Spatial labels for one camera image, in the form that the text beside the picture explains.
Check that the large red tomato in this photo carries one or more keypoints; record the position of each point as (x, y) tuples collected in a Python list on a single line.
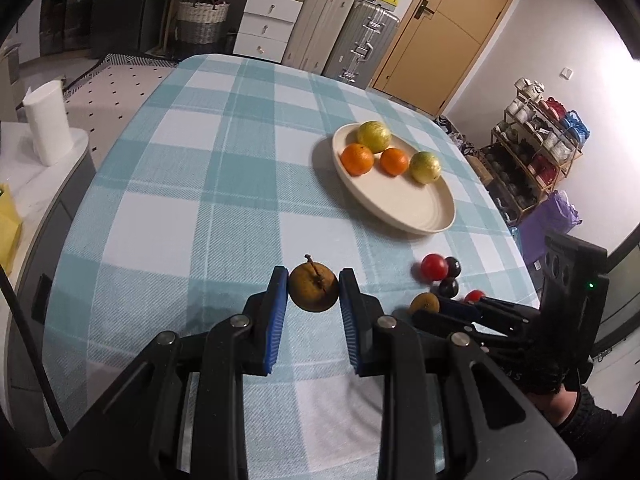
[(433, 266)]

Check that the woven laundry basket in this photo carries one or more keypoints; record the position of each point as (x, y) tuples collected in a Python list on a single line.
[(202, 22)]

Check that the orange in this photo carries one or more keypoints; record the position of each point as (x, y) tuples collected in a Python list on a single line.
[(357, 159), (393, 161)]

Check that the wooden shoe rack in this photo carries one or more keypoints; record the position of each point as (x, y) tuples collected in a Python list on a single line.
[(535, 155)]

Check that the brown round fruit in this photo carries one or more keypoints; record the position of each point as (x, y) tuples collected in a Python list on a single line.
[(425, 304), (312, 290)]

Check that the dark purple plum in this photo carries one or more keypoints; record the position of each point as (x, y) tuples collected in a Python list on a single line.
[(448, 287), (453, 266)]

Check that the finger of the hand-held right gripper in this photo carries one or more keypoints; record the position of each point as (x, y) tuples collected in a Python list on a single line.
[(460, 310), (505, 308)]

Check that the person's right forearm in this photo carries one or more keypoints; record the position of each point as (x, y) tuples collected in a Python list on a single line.
[(565, 407)]

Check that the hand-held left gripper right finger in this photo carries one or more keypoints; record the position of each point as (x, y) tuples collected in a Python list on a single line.
[(350, 320)]

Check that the cream round plate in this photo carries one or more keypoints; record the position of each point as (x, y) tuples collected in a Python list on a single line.
[(400, 200)]

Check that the blue white checked tablecloth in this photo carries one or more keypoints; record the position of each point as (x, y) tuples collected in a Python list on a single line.
[(200, 185)]

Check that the purple bag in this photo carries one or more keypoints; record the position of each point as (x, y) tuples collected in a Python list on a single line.
[(547, 230)]

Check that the white drawer dresser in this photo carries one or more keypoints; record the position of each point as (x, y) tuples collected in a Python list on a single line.
[(265, 15)]

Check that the white side cabinet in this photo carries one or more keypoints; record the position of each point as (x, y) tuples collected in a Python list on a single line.
[(45, 200)]

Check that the white light switch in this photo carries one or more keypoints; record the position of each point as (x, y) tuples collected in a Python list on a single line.
[(566, 73)]

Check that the small red tomato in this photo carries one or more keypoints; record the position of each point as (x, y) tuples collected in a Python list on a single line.
[(473, 295)]

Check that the pile of shoes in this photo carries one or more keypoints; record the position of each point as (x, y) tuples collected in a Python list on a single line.
[(452, 135)]

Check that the yellow plastic bag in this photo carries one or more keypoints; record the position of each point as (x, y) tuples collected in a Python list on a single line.
[(9, 230)]

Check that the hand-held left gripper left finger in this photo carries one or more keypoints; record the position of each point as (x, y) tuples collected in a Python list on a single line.
[(275, 320)]

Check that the wooden door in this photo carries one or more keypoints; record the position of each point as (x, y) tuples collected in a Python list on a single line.
[(450, 40)]

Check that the dark grey refrigerator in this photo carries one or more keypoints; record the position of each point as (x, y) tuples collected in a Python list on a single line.
[(127, 5)]

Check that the yellow-green guava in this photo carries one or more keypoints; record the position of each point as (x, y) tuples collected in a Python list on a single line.
[(374, 136), (425, 167)]

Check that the person's right hand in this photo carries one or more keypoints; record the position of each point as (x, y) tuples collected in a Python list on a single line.
[(540, 370)]

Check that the beige suitcase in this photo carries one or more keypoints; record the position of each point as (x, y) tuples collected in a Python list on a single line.
[(320, 25)]

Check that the silver suitcase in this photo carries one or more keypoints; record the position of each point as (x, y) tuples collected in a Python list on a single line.
[(362, 40)]

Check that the white paper towel roll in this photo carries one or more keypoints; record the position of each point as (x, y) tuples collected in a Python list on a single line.
[(47, 125)]

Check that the dotted floor rug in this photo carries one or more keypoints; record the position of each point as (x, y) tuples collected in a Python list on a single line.
[(110, 90)]

